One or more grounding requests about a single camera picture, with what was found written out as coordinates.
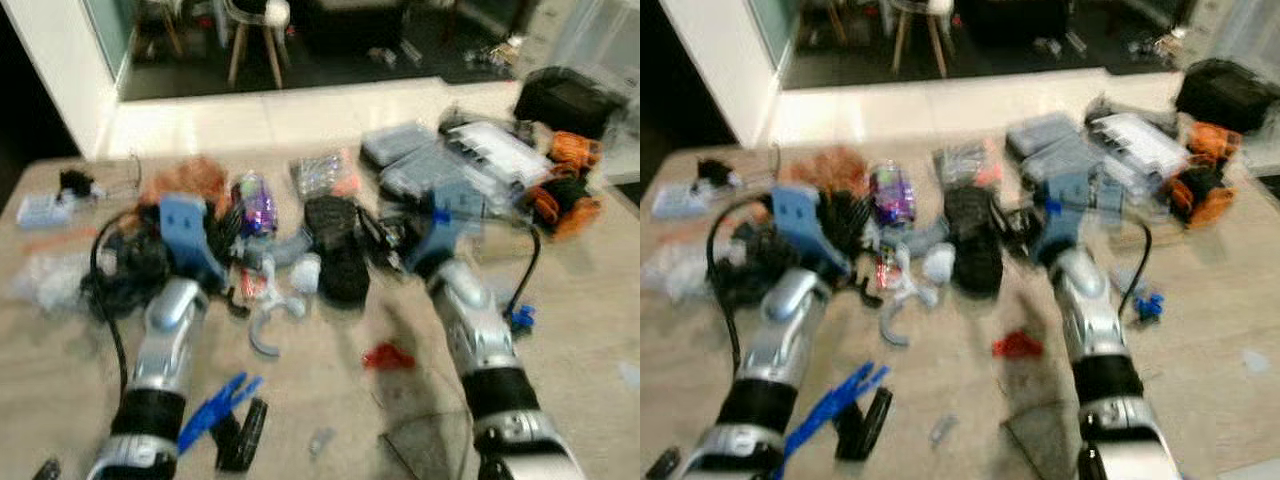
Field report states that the purple drink can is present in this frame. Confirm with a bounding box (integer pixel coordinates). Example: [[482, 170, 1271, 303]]
[[870, 160, 919, 229], [235, 172, 279, 239]]

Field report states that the black ribbed rubber block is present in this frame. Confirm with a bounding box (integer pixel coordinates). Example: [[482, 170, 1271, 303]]
[[943, 185, 1006, 296], [305, 195, 371, 306]]

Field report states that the orange mesh bag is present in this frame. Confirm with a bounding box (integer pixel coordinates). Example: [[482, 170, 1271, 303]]
[[140, 155, 229, 206], [790, 148, 871, 196]]

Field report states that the grey parts box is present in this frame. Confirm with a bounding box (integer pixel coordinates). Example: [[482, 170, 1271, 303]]
[[360, 122, 436, 166], [1030, 140, 1101, 186], [1005, 112, 1081, 156], [380, 150, 461, 199]]

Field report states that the white plastic lump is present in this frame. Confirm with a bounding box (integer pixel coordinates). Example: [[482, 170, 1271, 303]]
[[920, 245, 959, 286], [288, 252, 323, 296]]

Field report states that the clear packet with orange edge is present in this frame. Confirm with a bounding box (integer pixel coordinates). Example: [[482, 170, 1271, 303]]
[[935, 140, 1001, 191], [290, 150, 361, 199]]

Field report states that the white curved plastic part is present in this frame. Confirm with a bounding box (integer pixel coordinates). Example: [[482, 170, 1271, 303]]
[[248, 308, 286, 359], [880, 300, 916, 349]]

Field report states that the small red plastic piece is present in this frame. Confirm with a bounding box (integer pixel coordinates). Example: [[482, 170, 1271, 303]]
[[362, 342, 416, 371], [992, 330, 1043, 361]]

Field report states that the small black object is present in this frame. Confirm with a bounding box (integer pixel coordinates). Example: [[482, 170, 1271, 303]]
[[58, 168, 101, 199], [695, 158, 741, 189]]

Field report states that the small pale blue box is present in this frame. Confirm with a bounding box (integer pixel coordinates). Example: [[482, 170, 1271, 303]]
[[15, 192, 81, 229], [650, 185, 716, 221]]

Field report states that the orange and black tool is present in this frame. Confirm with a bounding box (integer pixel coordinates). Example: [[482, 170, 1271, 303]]
[[1190, 120, 1241, 166], [1170, 165, 1236, 229], [528, 175, 603, 239], [548, 132, 601, 171]]

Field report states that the blue plastic printed part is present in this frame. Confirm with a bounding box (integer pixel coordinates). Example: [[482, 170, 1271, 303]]
[[785, 362, 891, 471], [180, 375, 263, 451]]

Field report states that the clear plastic bag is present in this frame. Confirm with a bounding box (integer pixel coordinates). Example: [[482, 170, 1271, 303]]
[[10, 250, 86, 309], [645, 245, 721, 301]]

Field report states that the clear plastic sheet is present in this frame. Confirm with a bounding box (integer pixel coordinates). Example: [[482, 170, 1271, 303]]
[[380, 408, 471, 480]]

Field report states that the black fabric bag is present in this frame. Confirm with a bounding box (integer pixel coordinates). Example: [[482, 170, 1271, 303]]
[[1175, 58, 1280, 136], [515, 65, 626, 141]]

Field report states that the white chair with wooden legs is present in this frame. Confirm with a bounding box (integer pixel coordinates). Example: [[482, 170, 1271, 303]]
[[885, 0, 956, 81], [225, 0, 293, 89]]

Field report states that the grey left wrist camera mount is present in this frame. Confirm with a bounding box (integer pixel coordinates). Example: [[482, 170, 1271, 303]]
[[772, 183, 851, 281], [158, 193, 229, 291]]

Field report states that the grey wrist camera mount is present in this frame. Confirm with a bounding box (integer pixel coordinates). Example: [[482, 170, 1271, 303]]
[[158, 193, 229, 291], [772, 183, 851, 281], [1035, 170, 1106, 261], [412, 183, 491, 273]]

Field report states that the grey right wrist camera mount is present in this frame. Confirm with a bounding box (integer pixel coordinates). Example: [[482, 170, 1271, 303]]
[[412, 183, 491, 273], [1035, 170, 1106, 261]]

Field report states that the black cable pile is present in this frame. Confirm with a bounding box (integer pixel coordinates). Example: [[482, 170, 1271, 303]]
[[80, 225, 171, 311], [720, 225, 791, 301]]

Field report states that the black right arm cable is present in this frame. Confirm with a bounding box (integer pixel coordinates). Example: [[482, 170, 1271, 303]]
[[505, 222, 543, 313], [1120, 220, 1156, 311]]

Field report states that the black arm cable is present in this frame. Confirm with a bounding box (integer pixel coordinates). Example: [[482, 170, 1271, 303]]
[[1120, 220, 1156, 311], [90, 208, 161, 401], [505, 222, 543, 313], [705, 195, 791, 376]]

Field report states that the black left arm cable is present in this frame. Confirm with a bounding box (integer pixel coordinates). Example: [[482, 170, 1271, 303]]
[[90, 208, 161, 401], [705, 195, 791, 376]]

